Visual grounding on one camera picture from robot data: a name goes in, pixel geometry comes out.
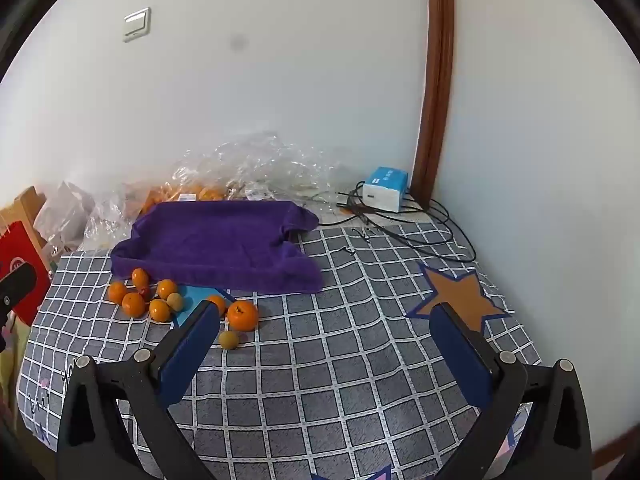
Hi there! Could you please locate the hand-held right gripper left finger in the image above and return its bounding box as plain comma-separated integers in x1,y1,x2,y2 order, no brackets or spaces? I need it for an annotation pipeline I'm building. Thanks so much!
57,300,221,480

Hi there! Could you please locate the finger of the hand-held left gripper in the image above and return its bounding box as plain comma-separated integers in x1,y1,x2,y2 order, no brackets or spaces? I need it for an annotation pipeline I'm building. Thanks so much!
0,261,39,313

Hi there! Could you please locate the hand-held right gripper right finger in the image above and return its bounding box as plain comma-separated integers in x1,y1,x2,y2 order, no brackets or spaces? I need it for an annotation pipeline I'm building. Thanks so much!
429,302,594,480

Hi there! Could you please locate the purple towel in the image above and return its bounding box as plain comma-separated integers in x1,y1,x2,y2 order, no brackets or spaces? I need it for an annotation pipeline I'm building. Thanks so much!
110,200,323,295

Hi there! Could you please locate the red paper bag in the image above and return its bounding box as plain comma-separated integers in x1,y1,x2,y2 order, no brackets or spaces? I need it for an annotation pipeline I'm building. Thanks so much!
0,220,52,326

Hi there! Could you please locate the cardboard box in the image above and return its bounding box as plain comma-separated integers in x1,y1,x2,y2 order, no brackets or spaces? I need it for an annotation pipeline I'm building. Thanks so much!
0,186,48,261

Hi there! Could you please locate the white plastic bag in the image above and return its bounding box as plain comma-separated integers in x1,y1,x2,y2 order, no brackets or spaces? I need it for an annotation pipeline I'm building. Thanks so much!
35,180,96,256

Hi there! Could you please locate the clear plastic bag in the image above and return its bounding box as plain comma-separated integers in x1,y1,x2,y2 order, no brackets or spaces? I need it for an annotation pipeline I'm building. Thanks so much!
82,182,173,252
172,132,351,207

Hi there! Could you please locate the grey checked blanket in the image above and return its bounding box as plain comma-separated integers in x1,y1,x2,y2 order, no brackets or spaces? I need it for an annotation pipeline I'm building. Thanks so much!
15,220,543,480

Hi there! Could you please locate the pile of bagged oranges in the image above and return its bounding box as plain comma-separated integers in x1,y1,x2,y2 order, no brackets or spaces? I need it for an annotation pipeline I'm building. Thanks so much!
142,185,228,213

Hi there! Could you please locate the white and blue power adapter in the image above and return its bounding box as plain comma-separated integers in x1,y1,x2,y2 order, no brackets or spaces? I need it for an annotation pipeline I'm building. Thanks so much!
362,166,410,212

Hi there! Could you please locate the black cable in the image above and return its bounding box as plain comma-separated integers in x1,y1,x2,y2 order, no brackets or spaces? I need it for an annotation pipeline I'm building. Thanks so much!
336,180,478,263

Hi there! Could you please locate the white light switch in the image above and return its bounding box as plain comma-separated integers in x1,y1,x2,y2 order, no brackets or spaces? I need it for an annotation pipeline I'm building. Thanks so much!
123,7,152,43

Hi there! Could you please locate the brown wooden door frame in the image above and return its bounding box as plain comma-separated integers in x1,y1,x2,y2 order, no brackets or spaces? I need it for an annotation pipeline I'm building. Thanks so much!
412,0,455,208

